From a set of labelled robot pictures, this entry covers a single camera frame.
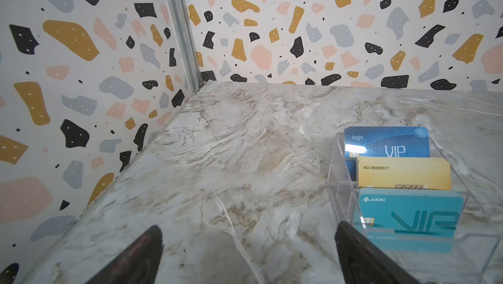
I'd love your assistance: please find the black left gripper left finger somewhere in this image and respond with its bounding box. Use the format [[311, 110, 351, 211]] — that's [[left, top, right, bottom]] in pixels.
[[86, 225, 164, 284]]

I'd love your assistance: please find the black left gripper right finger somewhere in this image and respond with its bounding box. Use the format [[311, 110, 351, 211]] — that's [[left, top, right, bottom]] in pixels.
[[335, 222, 419, 284]]

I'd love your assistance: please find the teal VIP card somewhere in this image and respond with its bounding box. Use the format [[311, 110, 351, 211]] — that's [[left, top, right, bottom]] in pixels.
[[354, 188, 464, 253]]

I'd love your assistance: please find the gold numbered card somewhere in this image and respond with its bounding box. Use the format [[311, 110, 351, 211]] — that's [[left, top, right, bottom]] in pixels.
[[356, 157, 452, 191]]

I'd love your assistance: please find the dark blue VIP card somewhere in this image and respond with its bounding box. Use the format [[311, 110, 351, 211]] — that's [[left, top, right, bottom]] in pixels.
[[343, 126, 430, 183]]

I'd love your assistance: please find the aluminium corner post left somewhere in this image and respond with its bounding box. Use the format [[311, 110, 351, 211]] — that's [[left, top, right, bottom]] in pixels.
[[167, 0, 204, 94]]

